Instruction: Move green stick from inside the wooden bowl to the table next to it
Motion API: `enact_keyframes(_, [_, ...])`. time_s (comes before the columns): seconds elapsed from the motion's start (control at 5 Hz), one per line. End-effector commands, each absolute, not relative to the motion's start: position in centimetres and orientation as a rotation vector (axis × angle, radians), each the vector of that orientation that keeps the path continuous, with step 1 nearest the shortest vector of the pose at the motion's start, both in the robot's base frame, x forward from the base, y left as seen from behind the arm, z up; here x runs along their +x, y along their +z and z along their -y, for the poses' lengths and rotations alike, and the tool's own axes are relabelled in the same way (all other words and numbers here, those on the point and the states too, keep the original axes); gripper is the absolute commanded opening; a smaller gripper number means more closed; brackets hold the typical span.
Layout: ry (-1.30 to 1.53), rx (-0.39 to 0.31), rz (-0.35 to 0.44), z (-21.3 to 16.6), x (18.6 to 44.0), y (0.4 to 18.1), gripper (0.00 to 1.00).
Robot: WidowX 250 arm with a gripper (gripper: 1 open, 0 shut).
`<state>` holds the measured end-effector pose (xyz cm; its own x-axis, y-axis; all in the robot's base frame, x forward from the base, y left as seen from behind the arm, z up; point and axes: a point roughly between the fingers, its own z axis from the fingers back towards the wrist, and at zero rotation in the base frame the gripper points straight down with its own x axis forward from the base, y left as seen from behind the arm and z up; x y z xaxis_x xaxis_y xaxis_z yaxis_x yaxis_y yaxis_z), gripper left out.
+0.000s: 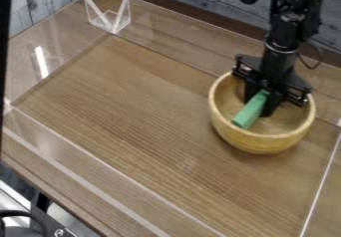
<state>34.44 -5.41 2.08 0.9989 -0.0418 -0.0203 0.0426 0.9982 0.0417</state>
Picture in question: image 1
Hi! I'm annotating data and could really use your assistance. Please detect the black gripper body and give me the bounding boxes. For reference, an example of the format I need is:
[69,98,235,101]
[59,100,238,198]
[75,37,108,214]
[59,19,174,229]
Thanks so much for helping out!
[233,54,311,107]

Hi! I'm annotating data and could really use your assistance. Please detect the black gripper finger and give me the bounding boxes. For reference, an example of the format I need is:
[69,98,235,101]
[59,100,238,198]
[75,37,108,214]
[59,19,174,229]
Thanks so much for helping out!
[243,80,261,103]
[261,91,283,118]

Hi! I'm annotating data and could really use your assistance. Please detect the green rectangular stick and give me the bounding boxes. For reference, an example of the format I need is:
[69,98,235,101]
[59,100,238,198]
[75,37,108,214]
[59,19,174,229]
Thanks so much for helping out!
[231,90,270,129]

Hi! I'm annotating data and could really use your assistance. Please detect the wooden bowl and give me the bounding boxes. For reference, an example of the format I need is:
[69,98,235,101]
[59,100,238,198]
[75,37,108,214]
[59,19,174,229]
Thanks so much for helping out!
[207,72,315,154]

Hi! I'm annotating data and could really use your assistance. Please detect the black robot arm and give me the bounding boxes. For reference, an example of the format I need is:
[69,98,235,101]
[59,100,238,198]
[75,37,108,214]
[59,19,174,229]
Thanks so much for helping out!
[233,0,323,117]

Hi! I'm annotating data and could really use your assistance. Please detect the black cable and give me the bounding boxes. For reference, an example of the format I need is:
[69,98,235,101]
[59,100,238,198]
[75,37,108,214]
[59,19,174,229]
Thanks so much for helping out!
[295,41,322,71]

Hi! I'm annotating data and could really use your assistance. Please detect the clear acrylic corner bracket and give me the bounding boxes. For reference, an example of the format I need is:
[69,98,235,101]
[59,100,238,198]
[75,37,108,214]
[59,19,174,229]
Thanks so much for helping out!
[84,0,131,34]

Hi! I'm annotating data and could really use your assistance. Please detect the black table leg bracket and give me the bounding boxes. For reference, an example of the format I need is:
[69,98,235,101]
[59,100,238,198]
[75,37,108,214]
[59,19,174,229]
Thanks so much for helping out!
[31,192,68,237]

